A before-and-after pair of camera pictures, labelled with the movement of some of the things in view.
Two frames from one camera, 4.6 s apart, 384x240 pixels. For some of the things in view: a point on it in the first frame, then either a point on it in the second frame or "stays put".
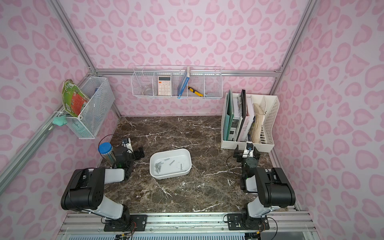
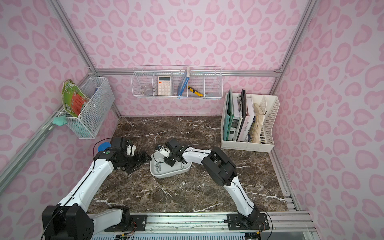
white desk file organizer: (248, 118) stays put
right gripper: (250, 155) -> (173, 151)
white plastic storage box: (169, 163) stays put
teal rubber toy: (60, 121) stays put
